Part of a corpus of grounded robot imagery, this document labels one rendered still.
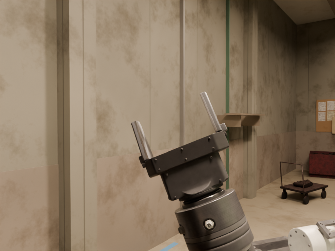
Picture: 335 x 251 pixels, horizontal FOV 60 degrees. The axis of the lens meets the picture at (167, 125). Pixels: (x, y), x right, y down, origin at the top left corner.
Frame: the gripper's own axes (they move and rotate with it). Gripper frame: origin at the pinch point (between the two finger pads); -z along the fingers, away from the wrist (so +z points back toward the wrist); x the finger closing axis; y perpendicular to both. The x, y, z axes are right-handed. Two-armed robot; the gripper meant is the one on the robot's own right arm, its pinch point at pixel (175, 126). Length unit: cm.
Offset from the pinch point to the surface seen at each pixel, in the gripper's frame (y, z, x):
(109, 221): -279, 29, -140
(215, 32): -470, -205, 77
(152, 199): -345, 27, -103
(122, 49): -273, -152, -56
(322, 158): -877, 113, 269
